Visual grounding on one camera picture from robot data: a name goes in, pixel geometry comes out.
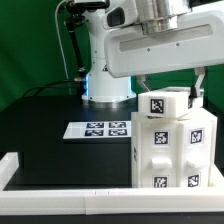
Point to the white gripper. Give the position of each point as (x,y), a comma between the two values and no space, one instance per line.
(198,41)

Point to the white cabinet door panel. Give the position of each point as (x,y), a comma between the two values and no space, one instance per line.
(158,153)
(195,134)

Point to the white cabinet body box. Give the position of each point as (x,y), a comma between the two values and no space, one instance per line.
(138,118)

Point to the white cabinet top block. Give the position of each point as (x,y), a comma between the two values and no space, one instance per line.
(170,102)

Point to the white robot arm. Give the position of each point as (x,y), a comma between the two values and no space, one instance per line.
(153,16)

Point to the white sheet with markers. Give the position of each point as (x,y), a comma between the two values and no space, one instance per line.
(97,129)

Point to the white U-shaped fence frame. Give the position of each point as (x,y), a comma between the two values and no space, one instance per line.
(107,201)

